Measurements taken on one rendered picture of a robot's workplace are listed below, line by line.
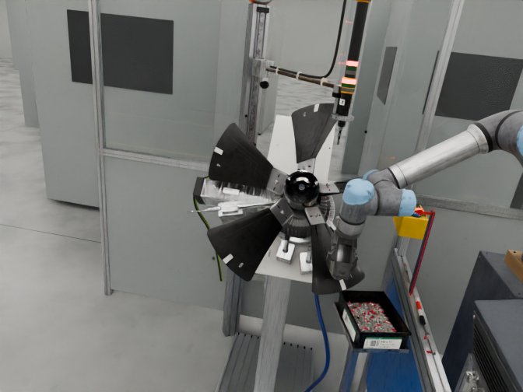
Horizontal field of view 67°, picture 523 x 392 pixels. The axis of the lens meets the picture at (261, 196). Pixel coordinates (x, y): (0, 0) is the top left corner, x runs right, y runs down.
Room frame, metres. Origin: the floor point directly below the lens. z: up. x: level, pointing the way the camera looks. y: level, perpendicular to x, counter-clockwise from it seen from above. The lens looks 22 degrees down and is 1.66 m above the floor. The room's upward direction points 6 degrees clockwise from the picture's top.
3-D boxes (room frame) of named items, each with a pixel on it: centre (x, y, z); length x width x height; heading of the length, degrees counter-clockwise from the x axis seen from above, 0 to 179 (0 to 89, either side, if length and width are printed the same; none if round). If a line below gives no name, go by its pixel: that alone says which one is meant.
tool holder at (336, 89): (1.28, -0.23, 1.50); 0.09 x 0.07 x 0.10; 27
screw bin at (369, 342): (1.08, -0.40, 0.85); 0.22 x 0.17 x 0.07; 8
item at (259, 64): (1.83, 0.06, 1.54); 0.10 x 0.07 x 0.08; 27
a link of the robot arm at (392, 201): (1.03, -0.36, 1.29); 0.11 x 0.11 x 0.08; 5
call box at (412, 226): (1.52, -0.63, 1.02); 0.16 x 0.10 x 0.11; 172
